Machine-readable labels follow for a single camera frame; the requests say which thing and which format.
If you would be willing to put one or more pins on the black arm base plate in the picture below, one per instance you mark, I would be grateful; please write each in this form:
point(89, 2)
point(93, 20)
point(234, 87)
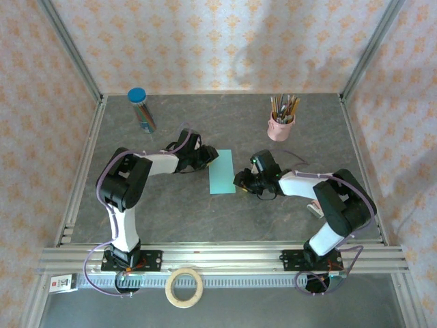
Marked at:
point(290, 260)
point(153, 261)

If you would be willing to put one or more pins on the white label tag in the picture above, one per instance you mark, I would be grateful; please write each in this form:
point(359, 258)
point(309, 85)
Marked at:
point(63, 283)

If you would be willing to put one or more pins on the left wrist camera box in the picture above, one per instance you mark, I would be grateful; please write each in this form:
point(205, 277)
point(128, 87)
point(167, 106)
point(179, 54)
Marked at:
point(197, 145)

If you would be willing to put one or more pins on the aluminium frame post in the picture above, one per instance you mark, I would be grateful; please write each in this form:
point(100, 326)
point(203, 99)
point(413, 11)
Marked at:
point(71, 54)
point(372, 48)

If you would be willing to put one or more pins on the wooden pencil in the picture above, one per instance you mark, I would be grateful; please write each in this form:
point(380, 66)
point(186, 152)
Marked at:
point(281, 104)
point(274, 106)
point(287, 104)

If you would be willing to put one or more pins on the aluminium side rail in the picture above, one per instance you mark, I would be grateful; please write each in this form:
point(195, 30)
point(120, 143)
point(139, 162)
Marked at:
point(87, 153)
point(355, 143)

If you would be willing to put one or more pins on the masking tape roll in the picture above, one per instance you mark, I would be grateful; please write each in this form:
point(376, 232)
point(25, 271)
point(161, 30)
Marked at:
point(167, 288)

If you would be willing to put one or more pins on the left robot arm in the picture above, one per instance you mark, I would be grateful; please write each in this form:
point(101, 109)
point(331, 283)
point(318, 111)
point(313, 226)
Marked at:
point(123, 177)

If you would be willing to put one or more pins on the light blue paper sheet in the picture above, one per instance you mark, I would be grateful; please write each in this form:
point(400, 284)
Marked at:
point(222, 174)

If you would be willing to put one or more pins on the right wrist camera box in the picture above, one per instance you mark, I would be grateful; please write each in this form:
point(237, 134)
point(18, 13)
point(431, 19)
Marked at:
point(253, 169)

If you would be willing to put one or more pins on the small pink white clip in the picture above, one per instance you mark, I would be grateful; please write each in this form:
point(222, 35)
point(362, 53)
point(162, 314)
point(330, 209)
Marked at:
point(314, 208)

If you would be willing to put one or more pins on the blue-lid tube of coloured pencils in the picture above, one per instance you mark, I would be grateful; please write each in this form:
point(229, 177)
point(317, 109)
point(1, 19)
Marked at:
point(143, 112)

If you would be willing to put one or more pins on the pink pencil cup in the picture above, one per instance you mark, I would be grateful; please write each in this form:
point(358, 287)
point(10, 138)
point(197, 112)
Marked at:
point(278, 131)

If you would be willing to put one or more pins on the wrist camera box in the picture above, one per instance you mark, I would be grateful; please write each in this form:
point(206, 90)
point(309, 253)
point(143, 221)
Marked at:
point(197, 145)
point(253, 169)

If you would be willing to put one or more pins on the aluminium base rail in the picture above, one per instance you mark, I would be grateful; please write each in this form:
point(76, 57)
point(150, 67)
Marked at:
point(222, 256)

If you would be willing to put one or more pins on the yellow pencil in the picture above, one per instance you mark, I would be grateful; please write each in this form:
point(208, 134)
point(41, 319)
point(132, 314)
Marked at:
point(295, 106)

